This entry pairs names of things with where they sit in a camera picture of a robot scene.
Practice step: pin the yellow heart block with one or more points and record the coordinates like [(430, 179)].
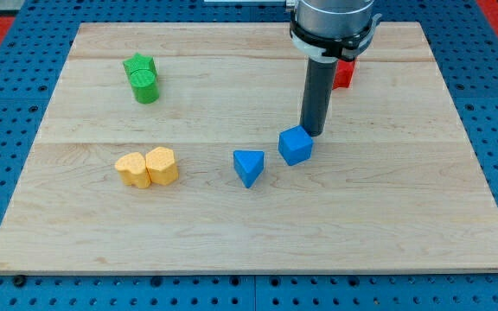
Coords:
[(132, 170)]

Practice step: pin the blue triangle block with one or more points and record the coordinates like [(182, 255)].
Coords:
[(248, 164)]

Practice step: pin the red block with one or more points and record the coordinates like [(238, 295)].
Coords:
[(343, 74)]

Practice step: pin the yellow hexagon block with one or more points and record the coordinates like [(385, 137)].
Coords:
[(161, 166)]

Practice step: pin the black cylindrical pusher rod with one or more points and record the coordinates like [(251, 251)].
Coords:
[(316, 95)]

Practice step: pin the wooden board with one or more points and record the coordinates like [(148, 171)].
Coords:
[(393, 185)]

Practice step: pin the green cylinder block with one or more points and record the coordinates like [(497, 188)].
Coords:
[(144, 86)]

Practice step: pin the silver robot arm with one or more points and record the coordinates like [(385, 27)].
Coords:
[(331, 30)]

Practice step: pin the green star block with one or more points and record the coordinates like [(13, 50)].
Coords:
[(139, 62)]

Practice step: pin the blue cube block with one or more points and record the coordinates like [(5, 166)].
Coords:
[(295, 145)]

